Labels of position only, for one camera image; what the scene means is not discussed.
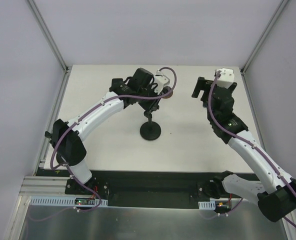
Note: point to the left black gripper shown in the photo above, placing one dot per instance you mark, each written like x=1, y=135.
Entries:
x=151, y=106

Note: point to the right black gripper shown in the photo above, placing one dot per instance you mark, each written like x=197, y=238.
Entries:
x=201, y=87

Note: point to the black phone stand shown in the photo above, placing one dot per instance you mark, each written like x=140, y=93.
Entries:
x=150, y=130

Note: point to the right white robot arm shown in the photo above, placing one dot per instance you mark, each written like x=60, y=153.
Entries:
x=275, y=191

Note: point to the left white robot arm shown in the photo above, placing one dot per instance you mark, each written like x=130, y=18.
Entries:
x=68, y=136

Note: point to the brown disc small stand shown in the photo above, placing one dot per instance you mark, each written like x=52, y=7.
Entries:
x=167, y=92

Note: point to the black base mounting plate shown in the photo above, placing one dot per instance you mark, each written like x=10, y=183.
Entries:
x=144, y=189

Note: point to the metal sheet front panel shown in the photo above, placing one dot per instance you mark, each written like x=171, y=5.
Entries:
x=113, y=223

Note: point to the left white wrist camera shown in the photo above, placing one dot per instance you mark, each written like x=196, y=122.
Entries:
x=161, y=81

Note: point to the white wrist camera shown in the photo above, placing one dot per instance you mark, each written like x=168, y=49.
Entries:
x=226, y=77
x=161, y=81

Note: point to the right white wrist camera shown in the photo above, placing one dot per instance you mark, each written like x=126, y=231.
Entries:
x=226, y=77

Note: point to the right aluminium frame post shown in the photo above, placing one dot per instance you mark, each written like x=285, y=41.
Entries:
x=281, y=7

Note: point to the aluminium frame post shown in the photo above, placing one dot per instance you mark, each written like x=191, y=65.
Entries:
x=281, y=7
x=47, y=34

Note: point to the left aluminium frame post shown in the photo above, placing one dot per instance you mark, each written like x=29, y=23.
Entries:
x=47, y=34

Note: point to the right white cable duct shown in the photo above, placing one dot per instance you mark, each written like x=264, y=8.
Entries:
x=207, y=205

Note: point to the white cable duct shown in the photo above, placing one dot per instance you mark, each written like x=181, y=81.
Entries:
x=55, y=201
x=207, y=205

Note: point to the front aluminium rail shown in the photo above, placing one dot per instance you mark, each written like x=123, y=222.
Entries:
x=43, y=186

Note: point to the left white cable duct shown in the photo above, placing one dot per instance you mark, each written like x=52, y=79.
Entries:
x=55, y=201

